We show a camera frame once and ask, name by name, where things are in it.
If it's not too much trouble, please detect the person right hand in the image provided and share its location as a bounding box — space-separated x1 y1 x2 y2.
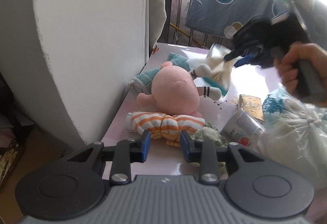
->
274 42 326 99

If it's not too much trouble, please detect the green patterned crumpled cloth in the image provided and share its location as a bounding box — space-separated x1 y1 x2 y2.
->
192 122 228 147

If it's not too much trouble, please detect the orange striped sock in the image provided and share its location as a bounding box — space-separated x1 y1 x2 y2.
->
125 111 206 147

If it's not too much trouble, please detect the gold snack packet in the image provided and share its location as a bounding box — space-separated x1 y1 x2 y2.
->
238 94 264 123

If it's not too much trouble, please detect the white cylindrical can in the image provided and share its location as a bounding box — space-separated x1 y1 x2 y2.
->
220 109 265 149

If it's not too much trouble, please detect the pink plush pig toy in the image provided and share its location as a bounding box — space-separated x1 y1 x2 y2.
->
136 61 223 118

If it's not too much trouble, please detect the teal folded cloth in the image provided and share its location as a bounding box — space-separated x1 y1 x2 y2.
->
129 52 191 94

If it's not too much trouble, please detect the light green plastic bag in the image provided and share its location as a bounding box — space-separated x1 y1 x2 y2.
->
257 87 326 190

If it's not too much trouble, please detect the beige sofa armrest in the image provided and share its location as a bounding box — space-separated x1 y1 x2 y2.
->
1 0 148 148

